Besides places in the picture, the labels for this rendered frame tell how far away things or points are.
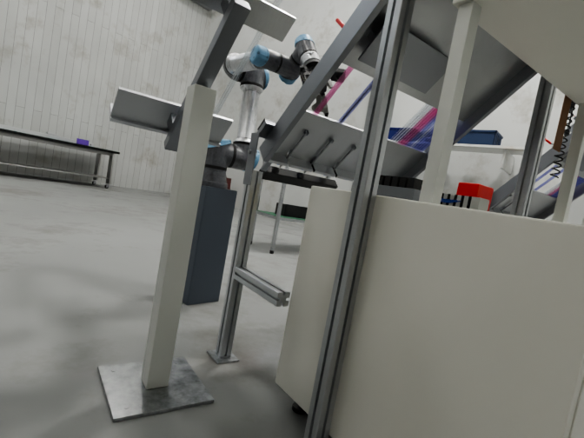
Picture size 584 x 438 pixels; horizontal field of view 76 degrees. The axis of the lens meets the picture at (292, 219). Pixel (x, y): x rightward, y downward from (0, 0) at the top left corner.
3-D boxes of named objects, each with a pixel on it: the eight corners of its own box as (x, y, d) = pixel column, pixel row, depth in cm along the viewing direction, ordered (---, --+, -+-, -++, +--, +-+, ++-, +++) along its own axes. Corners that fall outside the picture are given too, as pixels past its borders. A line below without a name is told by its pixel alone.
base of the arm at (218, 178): (189, 182, 177) (192, 162, 176) (214, 186, 188) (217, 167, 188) (208, 186, 167) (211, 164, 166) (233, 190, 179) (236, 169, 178)
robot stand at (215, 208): (166, 293, 181) (184, 181, 177) (197, 289, 194) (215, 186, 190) (187, 305, 169) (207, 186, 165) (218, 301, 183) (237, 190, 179)
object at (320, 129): (268, 154, 124) (266, 147, 126) (394, 185, 163) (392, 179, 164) (299, 111, 112) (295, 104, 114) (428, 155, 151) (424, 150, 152)
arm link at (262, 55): (216, 49, 179) (261, 36, 139) (237, 57, 185) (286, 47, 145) (211, 74, 181) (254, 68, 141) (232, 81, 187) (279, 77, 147)
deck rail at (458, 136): (395, 191, 162) (389, 181, 165) (398, 192, 163) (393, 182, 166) (555, 53, 117) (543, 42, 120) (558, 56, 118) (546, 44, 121)
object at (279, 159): (268, 162, 123) (262, 146, 127) (395, 191, 162) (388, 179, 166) (269, 159, 123) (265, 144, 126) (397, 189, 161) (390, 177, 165)
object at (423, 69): (338, 67, 99) (332, 56, 102) (467, 128, 138) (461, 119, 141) (433, -61, 79) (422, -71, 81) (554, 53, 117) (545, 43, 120)
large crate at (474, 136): (500, 151, 478) (503, 136, 477) (494, 145, 451) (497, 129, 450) (461, 149, 508) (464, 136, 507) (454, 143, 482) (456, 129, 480)
